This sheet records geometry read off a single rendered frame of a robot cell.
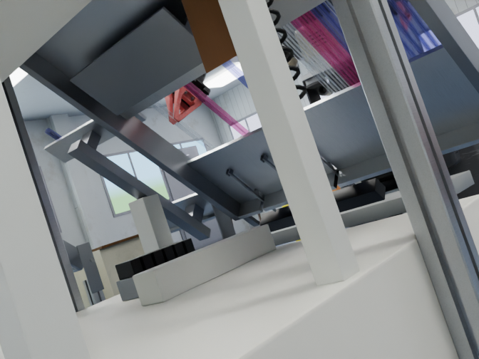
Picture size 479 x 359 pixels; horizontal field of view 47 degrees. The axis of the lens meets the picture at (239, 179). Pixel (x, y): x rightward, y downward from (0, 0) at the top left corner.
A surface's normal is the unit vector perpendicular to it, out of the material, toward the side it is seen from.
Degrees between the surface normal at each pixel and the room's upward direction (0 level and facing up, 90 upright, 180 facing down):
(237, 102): 90
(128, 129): 90
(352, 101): 136
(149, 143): 90
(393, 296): 90
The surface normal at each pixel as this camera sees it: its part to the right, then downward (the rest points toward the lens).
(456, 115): -0.20, 0.81
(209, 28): -0.63, 0.18
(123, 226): 0.71, -0.28
